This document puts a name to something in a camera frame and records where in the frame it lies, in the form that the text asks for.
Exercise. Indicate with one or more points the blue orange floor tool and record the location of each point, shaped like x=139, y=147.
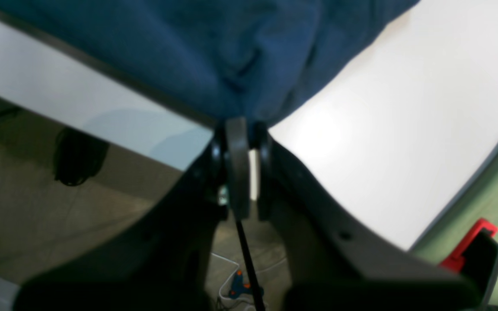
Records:
x=238, y=286

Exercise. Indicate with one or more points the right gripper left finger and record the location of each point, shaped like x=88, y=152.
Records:
x=159, y=263

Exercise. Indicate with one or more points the dark blue t-shirt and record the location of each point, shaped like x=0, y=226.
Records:
x=260, y=59

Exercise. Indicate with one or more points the red black device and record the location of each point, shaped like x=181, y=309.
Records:
x=476, y=257

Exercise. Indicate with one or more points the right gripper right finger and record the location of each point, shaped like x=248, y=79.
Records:
x=335, y=262

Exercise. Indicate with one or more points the black round floor object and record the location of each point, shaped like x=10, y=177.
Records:
x=77, y=157

